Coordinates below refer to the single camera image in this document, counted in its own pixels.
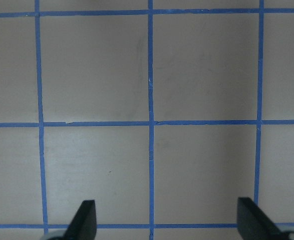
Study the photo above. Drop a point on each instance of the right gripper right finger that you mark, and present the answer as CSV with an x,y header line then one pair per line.
x,y
254,224

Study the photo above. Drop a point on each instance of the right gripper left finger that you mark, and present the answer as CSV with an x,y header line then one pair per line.
x,y
84,223

